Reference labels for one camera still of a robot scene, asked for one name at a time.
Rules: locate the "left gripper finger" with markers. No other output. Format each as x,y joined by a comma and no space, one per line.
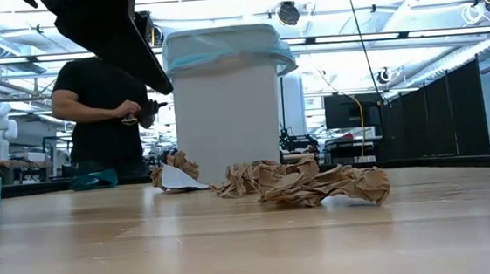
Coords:
129,54

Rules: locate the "light blue trash bag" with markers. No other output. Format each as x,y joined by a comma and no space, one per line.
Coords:
220,47

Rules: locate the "brown paper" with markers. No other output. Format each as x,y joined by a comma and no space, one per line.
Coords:
183,161
239,179
319,188

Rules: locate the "white paper piece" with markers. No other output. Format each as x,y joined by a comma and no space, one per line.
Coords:
178,179

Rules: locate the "black background robot arm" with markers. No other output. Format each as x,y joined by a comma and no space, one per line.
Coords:
295,139

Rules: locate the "white trash bin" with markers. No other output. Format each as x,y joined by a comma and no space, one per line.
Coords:
226,125

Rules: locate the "small crumpled teal bag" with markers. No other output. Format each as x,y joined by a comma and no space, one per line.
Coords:
95,180

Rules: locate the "person's hand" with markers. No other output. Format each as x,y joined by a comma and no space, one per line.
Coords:
128,109

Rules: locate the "black handheld tool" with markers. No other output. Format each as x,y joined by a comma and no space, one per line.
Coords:
151,111

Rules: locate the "person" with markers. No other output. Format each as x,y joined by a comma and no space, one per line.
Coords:
103,122

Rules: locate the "background wooden workbench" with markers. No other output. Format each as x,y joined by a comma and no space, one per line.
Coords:
19,165

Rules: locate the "black monitor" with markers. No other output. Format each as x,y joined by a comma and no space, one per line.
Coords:
348,111

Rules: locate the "black partition panels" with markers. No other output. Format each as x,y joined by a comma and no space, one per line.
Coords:
440,113

